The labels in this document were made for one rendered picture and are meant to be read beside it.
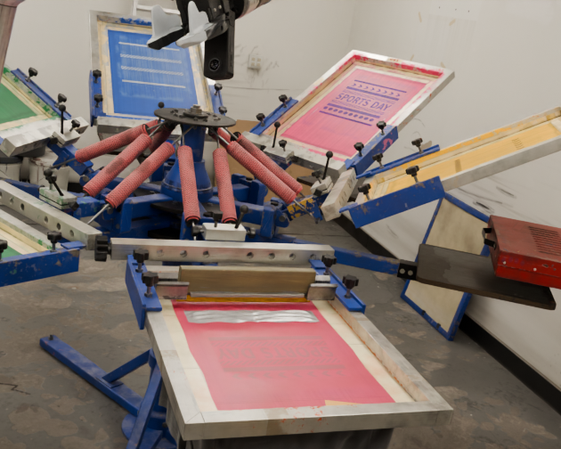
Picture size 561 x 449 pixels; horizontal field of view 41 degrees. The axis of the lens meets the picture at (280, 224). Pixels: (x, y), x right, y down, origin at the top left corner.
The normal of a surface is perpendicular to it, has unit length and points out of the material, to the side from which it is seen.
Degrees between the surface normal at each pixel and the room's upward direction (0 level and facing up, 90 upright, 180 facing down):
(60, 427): 0
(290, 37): 90
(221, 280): 90
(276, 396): 0
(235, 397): 0
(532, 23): 90
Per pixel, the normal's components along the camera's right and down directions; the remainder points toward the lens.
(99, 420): 0.15, -0.94
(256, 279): 0.31, 0.33
